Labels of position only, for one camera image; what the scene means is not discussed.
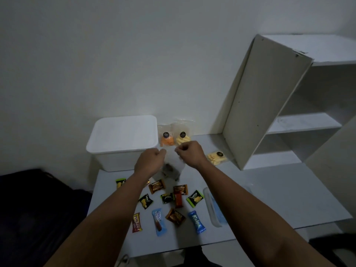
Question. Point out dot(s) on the white lidded storage box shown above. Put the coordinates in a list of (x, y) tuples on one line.
[(122, 141)]

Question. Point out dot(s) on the dark object on floor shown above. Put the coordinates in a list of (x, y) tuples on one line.
[(333, 251)]

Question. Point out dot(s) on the dark sofa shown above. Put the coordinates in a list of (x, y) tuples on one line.
[(36, 214)]

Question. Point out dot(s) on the person's left hand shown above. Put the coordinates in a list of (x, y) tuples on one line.
[(148, 162)]

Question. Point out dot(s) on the clear bag of orange snacks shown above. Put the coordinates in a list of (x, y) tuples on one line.
[(166, 137)]

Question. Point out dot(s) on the person's right hand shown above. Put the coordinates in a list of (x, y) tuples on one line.
[(193, 154)]

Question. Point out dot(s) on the clear plastic container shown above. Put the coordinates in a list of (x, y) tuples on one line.
[(213, 207)]

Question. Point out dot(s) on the person's right fingers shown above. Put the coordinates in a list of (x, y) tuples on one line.
[(179, 150)]

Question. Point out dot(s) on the brown candy packet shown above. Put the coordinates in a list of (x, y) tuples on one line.
[(175, 217), (180, 189), (156, 186)]

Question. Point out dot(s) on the person's left forearm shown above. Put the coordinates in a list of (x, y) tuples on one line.
[(111, 219)]

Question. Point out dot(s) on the clear bag of yellow snacks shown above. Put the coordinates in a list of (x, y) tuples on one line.
[(216, 157), (183, 134)]

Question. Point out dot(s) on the person's left fingers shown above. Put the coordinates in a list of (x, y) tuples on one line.
[(161, 152)]

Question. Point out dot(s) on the small black candy packet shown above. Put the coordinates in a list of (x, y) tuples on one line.
[(167, 197)]

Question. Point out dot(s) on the black and yellow snack packet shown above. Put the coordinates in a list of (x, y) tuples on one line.
[(145, 201)]

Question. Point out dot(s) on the person's right forearm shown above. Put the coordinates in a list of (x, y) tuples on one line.
[(250, 214)]

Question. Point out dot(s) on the red-brown candy bar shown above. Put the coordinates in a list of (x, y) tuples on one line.
[(178, 201)]

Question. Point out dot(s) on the white shelf unit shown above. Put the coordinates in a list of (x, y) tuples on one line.
[(267, 102)]

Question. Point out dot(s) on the clear plastic bag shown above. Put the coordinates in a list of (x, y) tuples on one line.
[(173, 161)]

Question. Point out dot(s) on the light blue candy packet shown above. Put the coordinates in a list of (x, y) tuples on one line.
[(158, 221)]

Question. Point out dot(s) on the red candy packet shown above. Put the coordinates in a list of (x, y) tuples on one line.
[(136, 223)]

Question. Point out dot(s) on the small green snack packet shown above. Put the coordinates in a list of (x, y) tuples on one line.
[(120, 182)]

